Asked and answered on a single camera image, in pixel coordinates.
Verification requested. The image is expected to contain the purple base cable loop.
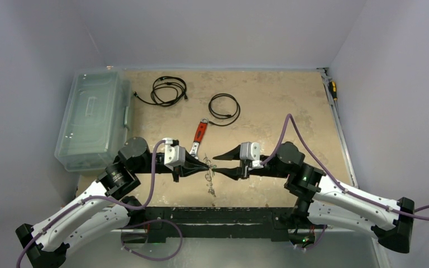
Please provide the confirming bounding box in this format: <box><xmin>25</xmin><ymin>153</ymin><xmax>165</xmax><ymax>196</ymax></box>
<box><xmin>120</xmin><ymin>217</ymin><xmax>184</xmax><ymax>261</ymax></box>

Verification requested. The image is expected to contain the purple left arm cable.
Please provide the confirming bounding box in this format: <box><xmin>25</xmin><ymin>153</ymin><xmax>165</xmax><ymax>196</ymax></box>
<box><xmin>16</xmin><ymin>140</ymin><xmax>167</xmax><ymax>268</ymax></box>

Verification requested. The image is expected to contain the clear plastic storage box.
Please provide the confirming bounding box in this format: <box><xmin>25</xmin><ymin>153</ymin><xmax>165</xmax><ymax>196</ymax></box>
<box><xmin>54</xmin><ymin>69</ymin><xmax>131</xmax><ymax>173</ymax></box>

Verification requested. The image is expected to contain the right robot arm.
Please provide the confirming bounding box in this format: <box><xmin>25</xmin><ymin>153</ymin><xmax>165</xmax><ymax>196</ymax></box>
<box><xmin>214</xmin><ymin>142</ymin><xmax>414</xmax><ymax>253</ymax></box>

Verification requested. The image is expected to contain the small coiled black cable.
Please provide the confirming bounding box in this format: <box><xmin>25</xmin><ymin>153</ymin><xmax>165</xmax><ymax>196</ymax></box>
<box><xmin>208</xmin><ymin>93</ymin><xmax>241</xmax><ymax>127</ymax></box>

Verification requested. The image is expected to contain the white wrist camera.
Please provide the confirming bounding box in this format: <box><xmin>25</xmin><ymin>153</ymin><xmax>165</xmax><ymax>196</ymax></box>
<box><xmin>240</xmin><ymin>142</ymin><xmax>263</xmax><ymax>170</ymax></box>
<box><xmin>163</xmin><ymin>138</ymin><xmax>186</xmax><ymax>170</ymax></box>

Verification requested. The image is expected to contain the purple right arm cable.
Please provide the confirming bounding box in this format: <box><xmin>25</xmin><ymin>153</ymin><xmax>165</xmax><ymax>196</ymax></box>
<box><xmin>260</xmin><ymin>113</ymin><xmax>429</xmax><ymax>223</ymax></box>

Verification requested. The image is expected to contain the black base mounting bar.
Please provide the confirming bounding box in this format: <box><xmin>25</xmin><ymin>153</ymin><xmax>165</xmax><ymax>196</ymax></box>
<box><xmin>140</xmin><ymin>206</ymin><xmax>328</xmax><ymax>245</ymax></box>

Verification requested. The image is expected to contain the large coiled black cable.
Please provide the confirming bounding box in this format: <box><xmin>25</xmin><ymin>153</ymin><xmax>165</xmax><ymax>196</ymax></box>
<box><xmin>132</xmin><ymin>76</ymin><xmax>189</xmax><ymax>108</ymax></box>

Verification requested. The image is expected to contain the aluminium frame rail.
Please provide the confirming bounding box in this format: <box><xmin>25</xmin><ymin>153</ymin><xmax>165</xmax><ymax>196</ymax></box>
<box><xmin>316</xmin><ymin>68</ymin><xmax>392</xmax><ymax>267</ymax></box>

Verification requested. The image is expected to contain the yellow black screwdriver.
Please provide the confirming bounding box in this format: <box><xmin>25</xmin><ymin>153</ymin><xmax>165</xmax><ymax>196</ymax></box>
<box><xmin>328</xmin><ymin>81</ymin><xmax>337</xmax><ymax>102</ymax></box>

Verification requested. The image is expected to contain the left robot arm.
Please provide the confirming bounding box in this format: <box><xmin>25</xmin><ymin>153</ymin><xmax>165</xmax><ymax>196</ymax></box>
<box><xmin>16</xmin><ymin>137</ymin><xmax>209</xmax><ymax>267</ymax></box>

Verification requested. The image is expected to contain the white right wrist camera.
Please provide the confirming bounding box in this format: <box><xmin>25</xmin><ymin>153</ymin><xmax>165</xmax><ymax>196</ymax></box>
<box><xmin>240</xmin><ymin>142</ymin><xmax>263</xmax><ymax>170</ymax></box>

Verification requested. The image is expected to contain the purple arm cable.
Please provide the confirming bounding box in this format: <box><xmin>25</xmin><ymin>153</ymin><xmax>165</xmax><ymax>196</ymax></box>
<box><xmin>260</xmin><ymin>113</ymin><xmax>429</xmax><ymax>223</ymax></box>
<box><xmin>16</xmin><ymin>140</ymin><xmax>167</xmax><ymax>268</ymax></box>

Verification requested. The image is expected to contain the red handled adjustable wrench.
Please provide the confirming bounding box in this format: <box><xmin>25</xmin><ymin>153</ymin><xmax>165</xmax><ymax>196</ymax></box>
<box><xmin>190</xmin><ymin>118</ymin><xmax>209</xmax><ymax>159</ymax></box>

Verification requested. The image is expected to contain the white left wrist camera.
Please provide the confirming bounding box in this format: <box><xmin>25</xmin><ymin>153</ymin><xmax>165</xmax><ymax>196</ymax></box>
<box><xmin>163</xmin><ymin>138</ymin><xmax>186</xmax><ymax>170</ymax></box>

